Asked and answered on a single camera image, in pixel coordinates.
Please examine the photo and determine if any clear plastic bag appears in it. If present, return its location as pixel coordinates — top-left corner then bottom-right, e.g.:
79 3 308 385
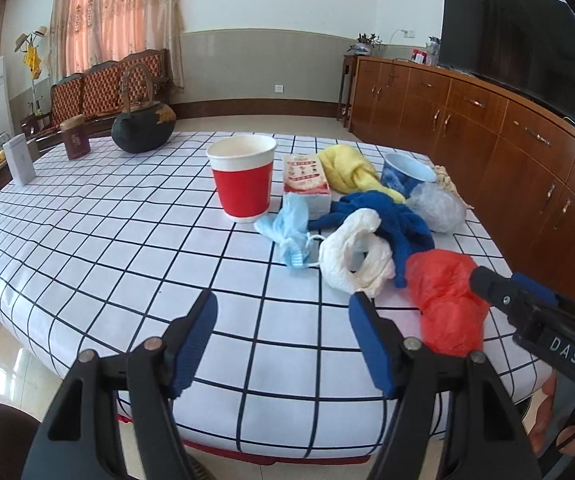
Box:
406 182 466 233

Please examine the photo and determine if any beige cloth bundle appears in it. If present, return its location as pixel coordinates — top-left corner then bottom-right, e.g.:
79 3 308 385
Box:
433 165 473 210

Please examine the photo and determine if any red white milk carton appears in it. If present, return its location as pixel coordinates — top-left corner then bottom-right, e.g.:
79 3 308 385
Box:
283 154 332 220

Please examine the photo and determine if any red paper cup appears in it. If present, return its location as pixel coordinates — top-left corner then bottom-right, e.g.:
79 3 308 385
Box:
206 134 277 223

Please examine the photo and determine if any red plastic bag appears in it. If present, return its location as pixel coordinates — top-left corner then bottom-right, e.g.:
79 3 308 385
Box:
406 249 490 358

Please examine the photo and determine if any wooden sideboard cabinet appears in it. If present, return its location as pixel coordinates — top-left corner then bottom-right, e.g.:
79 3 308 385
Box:
348 58 575 299

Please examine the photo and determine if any blue towel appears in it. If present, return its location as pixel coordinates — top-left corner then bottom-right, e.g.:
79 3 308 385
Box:
308 191 435 288

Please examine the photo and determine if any checkered white tablecloth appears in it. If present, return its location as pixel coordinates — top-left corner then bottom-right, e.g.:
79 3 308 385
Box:
0 130 553 461

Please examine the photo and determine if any white crumpled plastic bag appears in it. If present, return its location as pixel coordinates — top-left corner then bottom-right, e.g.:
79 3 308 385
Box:
318 208 395 299

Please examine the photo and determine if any blue paper cup lying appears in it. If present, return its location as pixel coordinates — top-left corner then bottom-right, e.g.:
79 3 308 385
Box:
380 153 437 198

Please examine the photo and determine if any yellow towel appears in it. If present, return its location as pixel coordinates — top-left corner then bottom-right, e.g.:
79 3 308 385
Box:
317 144 406 204

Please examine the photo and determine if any light blue face mask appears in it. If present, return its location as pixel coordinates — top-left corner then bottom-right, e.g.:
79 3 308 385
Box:
254 193 324 269

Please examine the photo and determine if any black television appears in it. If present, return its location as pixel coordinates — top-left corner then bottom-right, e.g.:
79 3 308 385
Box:
438 0 575 124

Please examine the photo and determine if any white small box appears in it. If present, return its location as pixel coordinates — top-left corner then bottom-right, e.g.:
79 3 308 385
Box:
3 133 36 186

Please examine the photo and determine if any brown tea canister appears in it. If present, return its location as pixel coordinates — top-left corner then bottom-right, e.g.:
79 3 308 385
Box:
60 114 90 160

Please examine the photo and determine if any black iron teapot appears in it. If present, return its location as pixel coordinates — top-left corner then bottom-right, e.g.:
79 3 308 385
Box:
111 62 177 154

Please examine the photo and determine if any potted plant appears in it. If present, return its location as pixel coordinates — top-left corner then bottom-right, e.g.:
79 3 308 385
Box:
347 34 383 56

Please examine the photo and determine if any wooden carved sofa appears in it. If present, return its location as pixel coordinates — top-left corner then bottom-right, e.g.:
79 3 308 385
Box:
21 49 173 148

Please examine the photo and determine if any coat stand with hats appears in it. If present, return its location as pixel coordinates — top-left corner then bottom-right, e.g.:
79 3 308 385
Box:
14 26 47 116

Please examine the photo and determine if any pink patterned curtain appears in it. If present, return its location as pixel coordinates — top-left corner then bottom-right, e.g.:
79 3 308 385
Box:
47 0 184 88

